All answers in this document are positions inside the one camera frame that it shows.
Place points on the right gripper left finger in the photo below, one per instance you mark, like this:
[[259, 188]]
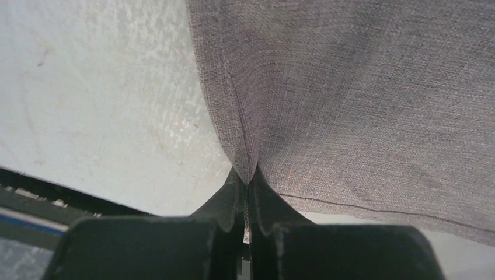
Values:
[[204, 245]]

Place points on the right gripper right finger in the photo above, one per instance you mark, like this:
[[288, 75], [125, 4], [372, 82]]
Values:
[[286, 245]]

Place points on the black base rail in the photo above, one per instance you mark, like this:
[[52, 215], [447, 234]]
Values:
[[38, 213]]

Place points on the grey cloth napkin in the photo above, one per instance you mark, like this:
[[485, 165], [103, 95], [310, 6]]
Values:
[[381, 110]]

